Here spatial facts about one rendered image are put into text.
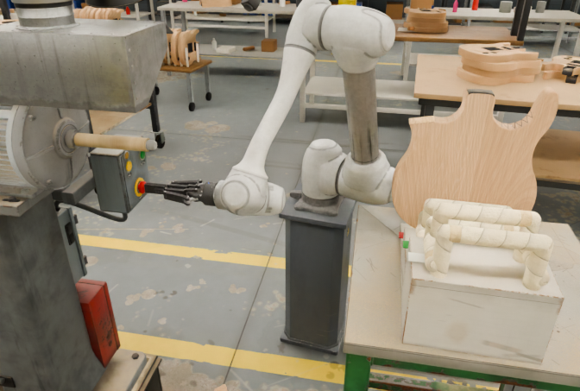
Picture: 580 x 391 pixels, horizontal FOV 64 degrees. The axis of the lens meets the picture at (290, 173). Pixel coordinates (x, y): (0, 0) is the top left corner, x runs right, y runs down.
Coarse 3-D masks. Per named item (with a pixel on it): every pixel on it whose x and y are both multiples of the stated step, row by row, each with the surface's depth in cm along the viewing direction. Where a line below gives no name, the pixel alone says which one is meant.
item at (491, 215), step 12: (444, 204) 92; (456, 204) 92; (444, 216) 92; (456, 216) 91; (468, 216) 91; (480, 216) 90; (492, 216) 90; (504, 216) 89; (516, 216) 89; (528, 216) 89
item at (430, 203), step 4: (428, 200) 110; (432, 200) 109; (436, 200) 109; (440, 200) 109; (444, 200) 109; (448, 200) 109; (452, 200) 109; (456, 200) 110; (428, 204) 109; (432, 204) 109; (436, 204) 109; (464, 204) 108; (468, 204) 108; (472, 204) 108; (476, 204) 108; (480, 204) 108; (484, 204) 108; (488, 204) 108; (432, 208) 109; (504, 208) 106; (508, 208) 106
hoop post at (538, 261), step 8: (552, 248) 82; (536, 256) 83; (544, 256) 82; (528, 264) 85; (536, 264) 83; (544, 264) 83; (528, 272) 85; (536, 272) 84; (544, 272) 84; (528, 280) 85; (536, 280) 85; (528, 288) 86; (536, 288) 85
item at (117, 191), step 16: (96, 160) 136; (112, 160) 135; (128, 160) 139; (144, 160) 150; (96, 176) 139; (112, 176) 138; (128, 176) 140; (144, 176) 151; (112, 192) 141; (128, 192) 141; (112, 208) 143; (128, 208) 143
